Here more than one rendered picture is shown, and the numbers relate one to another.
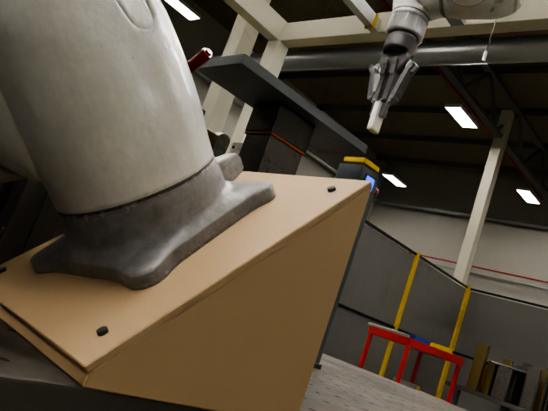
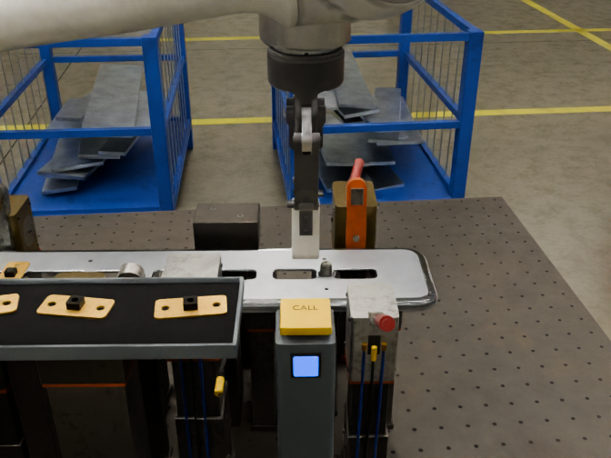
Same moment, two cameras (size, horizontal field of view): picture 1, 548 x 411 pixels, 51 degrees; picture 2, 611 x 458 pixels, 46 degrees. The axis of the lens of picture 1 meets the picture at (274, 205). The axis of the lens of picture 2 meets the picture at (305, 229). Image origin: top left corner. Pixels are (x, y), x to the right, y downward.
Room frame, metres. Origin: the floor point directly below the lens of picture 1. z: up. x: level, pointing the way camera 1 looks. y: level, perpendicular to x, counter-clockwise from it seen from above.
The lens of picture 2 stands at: (0.74, -0.61, 1.65)
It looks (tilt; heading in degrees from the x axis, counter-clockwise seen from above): 29 degrees down; 41
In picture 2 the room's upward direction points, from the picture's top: straight up
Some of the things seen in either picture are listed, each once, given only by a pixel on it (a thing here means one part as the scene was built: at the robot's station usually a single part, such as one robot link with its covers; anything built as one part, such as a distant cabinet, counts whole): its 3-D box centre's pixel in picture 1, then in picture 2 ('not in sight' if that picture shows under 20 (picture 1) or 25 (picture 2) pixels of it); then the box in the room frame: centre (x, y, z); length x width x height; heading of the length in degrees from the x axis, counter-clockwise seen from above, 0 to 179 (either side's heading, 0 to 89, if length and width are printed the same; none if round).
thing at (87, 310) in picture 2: not in sight; (75, 303); (1.09, 0.05, 1.17); 0.08 x 0.04 x 0.01; 123
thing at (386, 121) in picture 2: not in sight; (357, 100); (3.54, 1.48, 0.48); 1.20 x 0.80 x 0.95; 47
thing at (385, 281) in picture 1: (393, 332); not in sight; (6.94, -1.84, 1.00); 3.44 x 0.14 x 2.00; 136
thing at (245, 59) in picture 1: (286, 109); (83, 315); (1.09, 0.04, 1.16); 0.37 x 0.14 x 0.02; 132
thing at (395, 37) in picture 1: (396, 56); (305, 90); (1.26, -0.15, 1.43); 0.08 x 0.07 x 0.09; 42
